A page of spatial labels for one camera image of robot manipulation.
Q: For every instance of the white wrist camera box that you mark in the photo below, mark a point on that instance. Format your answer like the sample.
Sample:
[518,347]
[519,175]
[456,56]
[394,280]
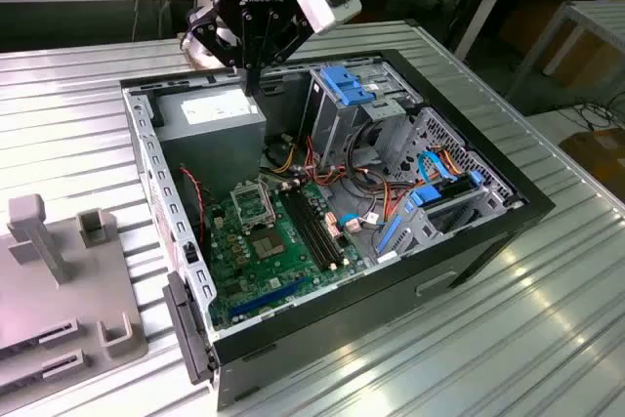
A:
[317,7]

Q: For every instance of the blue plastic rail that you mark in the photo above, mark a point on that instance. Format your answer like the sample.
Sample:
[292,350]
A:
[389,236]

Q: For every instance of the blue disk carrier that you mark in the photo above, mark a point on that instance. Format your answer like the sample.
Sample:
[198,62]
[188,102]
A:
[424,196]

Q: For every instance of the CPU socket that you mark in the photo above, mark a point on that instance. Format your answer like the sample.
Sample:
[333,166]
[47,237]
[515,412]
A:
[267,245]

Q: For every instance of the black PC case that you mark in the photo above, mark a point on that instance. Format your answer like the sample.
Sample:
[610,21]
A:
[342,334]

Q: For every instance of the grey power supply unit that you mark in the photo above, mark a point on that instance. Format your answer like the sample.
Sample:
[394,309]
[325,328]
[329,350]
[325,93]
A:
[215,153]

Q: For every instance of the blue expansion slot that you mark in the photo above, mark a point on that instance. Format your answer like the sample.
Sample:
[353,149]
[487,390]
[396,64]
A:
[268,297]

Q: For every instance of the grey parts rack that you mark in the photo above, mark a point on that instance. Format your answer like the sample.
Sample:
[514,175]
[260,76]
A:
[58,309]

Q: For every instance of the green motherboard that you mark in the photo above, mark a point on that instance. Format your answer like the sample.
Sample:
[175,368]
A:
[288,265]

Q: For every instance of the black RAM slot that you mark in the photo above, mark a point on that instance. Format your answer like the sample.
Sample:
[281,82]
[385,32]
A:
[304,231]
[310,229]
[322,224]
[316,226]

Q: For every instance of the perforated grey metal disk bay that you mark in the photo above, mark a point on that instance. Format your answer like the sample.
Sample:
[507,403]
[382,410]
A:
[439,136]

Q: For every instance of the blue plastic drive latch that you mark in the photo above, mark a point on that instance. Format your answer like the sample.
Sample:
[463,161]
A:
[342,82]

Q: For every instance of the thin metal locking lever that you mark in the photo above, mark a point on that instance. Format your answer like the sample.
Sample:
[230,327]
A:
[268,202]

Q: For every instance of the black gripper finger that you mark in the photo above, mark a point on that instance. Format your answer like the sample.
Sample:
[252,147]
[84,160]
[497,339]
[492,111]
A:
[288,33]
[207,33]

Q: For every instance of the white metal frame table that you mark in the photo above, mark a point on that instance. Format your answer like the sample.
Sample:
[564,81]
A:
[603,14]

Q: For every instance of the plain grey metal disk bay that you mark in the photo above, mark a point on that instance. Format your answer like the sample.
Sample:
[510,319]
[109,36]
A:
[332,124]

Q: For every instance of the brown cardboard box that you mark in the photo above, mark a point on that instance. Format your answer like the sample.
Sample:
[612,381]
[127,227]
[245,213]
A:
[527,21]
[598,158]

